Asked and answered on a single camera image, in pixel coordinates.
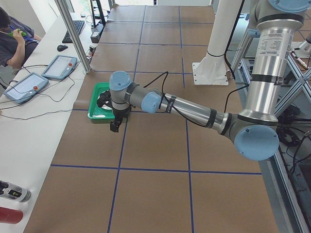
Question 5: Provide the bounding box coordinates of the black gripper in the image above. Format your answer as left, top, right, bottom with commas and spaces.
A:
97, 90, 112, 108

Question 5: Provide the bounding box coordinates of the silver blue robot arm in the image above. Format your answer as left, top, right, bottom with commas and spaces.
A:
97, 0, 311, 161

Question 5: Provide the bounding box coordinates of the green plastic tray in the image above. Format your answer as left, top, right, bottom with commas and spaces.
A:
87, 82, 115, 123

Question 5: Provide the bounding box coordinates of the far teach pendant tablet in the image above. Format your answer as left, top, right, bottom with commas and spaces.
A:
42, 55, 78, 80

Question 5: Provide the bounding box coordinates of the teach pendant tablet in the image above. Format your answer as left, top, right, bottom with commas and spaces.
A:
4, 72, 49, 103
42, 55, 78, 80

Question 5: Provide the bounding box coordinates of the black computer mouse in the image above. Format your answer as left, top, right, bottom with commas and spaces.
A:
57, 45, 68, 52

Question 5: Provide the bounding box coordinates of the black keyboard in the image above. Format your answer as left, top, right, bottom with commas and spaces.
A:
62, 20, 86, 44

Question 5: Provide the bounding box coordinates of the near teach pendant tablet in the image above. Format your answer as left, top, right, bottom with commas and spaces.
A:
4, 72, 49, 103

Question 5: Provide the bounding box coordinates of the seated person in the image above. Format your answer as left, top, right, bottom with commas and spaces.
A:
0, 8, 41, 69

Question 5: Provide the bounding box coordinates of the green phone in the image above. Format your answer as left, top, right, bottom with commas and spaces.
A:
8, 29, 27, 38

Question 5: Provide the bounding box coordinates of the clear water bottle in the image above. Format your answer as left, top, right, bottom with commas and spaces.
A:
0, 181, 32, 202

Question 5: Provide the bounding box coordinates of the red cylinder bottle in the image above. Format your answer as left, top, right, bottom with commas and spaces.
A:
0, 207, 23, 224

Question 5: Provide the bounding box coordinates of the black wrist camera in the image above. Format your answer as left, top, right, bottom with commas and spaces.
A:
110, 119, 122, 133

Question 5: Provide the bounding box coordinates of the white pedestal base plate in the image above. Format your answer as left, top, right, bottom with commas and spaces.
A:
192, 55, 228, 85

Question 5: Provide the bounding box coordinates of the aluminium frame post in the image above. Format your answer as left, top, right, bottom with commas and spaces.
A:
55, 0, 91, 74

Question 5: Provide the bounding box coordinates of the white pedestal column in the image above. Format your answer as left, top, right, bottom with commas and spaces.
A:
207, 0, 244, 58

